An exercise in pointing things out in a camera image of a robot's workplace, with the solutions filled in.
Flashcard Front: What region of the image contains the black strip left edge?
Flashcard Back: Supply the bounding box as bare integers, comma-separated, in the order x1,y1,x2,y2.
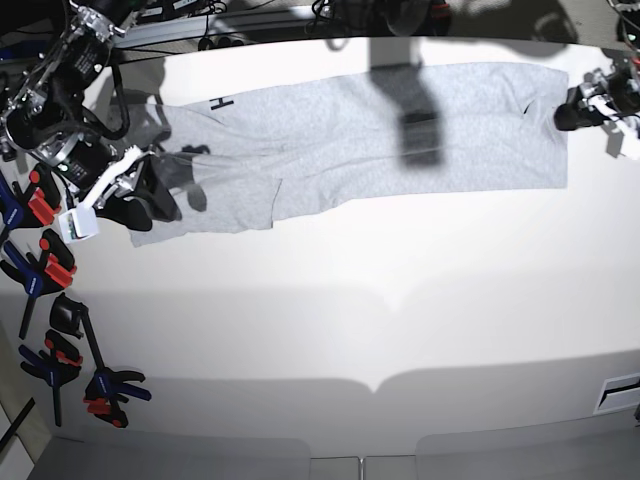
0,398,35,451

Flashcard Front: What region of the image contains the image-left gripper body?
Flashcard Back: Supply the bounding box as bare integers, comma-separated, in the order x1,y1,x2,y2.
70,146,149,210

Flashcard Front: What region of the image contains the blue red clamp upper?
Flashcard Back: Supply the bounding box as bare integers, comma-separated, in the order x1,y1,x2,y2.
1,163,61,244

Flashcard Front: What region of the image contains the grey T-shirt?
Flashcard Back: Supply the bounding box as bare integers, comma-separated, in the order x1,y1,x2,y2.
127,63,568,247

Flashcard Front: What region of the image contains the blue red clamp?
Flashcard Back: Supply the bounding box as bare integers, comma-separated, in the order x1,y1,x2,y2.
18,329,83,427
1,228,77,340
1,163,61,244

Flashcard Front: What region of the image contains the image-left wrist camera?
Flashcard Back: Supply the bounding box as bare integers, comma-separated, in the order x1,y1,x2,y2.
58,207,100,244

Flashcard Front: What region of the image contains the white label black mark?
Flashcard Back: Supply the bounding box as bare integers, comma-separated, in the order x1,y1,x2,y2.
593,373,639,415

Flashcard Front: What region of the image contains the long bar clamp black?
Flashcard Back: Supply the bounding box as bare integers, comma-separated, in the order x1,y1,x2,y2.
50,293,152,429

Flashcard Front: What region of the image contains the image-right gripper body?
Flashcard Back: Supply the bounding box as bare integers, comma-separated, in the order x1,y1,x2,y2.
579,67,639,126

